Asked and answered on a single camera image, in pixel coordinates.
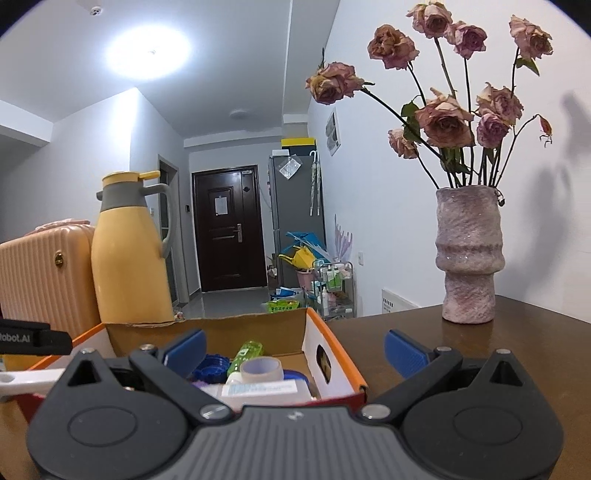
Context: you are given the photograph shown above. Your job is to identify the pink textured vase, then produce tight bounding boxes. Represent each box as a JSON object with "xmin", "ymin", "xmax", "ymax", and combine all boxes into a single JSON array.
[{"xmin": 435, "ymin": 186, "xmax": 504, "ymax": 324}]

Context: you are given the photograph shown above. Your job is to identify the pink ribbed suitcase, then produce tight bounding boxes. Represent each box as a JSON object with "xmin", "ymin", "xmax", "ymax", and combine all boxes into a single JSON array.
[{"xmin": 0, "ymin": 219, "xmax": 102, "ymax": 330}]

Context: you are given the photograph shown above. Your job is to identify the yellow and black box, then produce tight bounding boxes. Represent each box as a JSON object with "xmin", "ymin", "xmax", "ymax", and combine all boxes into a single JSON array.
[{"xmin": 281, "ymin": 137, "xmax": 317, "ymax": 157}]

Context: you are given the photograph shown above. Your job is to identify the metal storage cart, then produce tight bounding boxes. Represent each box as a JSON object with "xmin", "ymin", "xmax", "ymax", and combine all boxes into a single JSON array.
[{"xmin": 311, "ymin": 261, "xmax": 355, "ymax": 321}]

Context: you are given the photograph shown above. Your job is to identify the grey refrigerator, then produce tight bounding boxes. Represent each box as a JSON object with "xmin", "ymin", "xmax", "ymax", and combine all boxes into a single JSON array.
[{"xmin": 269, "ymin": 154, "xmax": 326, "ymax": 296}]

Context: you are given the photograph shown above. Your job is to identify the translucent tape roll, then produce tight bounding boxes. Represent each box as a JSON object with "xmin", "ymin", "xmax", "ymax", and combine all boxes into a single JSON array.
[{"xmin": 239, "ymin": 357, "xmax": 283, "ymax": 382}]

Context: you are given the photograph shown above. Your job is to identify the flat white plastic box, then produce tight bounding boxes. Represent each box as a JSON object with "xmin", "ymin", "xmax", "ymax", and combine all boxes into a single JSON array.
[{"xmin": 198, "ymin": 369, "xmax": 319, "ymax": 411}]

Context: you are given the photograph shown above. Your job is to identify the grey interior door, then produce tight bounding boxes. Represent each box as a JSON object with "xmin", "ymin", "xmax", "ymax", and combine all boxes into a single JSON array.
[{"xmin": 158, "ymin": 154, "xmax": 190, "ymax": 305}]

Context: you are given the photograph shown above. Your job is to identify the bunch of dried pink roses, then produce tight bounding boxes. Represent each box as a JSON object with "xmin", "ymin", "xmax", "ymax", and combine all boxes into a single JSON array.
[{"xmin": 305, "ymin": 1, "xmax": 555, "ymax": 190}]

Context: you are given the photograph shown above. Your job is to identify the red printed cardboard box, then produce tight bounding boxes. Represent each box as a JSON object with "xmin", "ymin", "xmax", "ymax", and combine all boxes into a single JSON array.
[{"xmin": 0, "ymin": 307, "xmax": 369, "ymax": 467}]

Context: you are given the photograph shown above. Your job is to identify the black and white wall picture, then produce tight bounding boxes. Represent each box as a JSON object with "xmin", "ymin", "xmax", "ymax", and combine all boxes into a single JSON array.
[{"xmin": 324, "ymin": 111, "xmax": 342, "ymax": 155}]

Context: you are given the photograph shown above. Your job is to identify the bright ceiling light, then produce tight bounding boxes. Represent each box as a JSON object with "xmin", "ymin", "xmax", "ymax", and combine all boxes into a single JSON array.
[{"xmin": 105, "ymin": 16, "xmax": 192, "ymax": 84}]

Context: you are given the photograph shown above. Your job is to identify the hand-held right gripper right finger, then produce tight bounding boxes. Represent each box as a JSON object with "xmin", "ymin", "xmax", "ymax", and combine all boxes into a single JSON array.
[{"xmin": 361, "ymin": 329, "xmax": 525, "ymax": 423}]

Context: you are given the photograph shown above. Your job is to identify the yellow watering can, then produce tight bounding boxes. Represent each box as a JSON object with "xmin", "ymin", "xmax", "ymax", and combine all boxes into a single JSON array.
[{"xmin": 278, "ymin": 246, "xmax": 315, "ymax": 271}]

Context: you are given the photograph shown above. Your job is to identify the yellow thermos jug grey handle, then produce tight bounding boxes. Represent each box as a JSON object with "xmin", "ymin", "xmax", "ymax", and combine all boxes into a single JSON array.
[{"xmin": 91, "ymin": 171, "xmax": 177, "ymax": 324}]

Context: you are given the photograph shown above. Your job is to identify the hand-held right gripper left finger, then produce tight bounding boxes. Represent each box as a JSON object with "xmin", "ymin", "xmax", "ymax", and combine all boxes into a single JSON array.
[{"xmin": 67, "ymin": 329, "xmax": 234, "ymax": 423}]

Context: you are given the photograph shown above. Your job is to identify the blue ridged bottle cap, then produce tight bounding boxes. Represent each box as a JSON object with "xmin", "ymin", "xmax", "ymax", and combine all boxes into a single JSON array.
[{"xmin": 187, "ymin": 353, "xmax": 232, "ymax": 384}]

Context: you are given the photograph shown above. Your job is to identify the dark brown entrance door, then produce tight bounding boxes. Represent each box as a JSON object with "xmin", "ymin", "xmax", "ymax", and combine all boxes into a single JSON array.
[{"xmin": 191, "ymin": 165, "xmax": 269, "ymax": 293}]

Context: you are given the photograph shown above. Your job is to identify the clear plastic bag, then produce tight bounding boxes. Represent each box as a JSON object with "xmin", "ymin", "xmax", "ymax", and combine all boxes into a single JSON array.
[{"xmin": 278, "ymin": 156, "xmax": 303, "ymax": 180}]

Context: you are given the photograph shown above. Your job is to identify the green transparent bottle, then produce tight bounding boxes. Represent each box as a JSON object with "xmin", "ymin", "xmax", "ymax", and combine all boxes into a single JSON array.
[{"xmin": 226, "ymin": 339, "xmax": 264, "ymax": 374}]

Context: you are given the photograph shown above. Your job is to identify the purple feather wall decoration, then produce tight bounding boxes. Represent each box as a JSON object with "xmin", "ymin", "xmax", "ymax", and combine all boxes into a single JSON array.
[{"xmin": 333, "ymin": 213, "xmax": 354, "ymax": 264}]

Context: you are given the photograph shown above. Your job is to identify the red and white lint brush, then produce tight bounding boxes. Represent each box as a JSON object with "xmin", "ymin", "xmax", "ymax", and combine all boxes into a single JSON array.
[{"xmin": 0, "ymin": 368, "xmax": 65, "ymax": 401}]

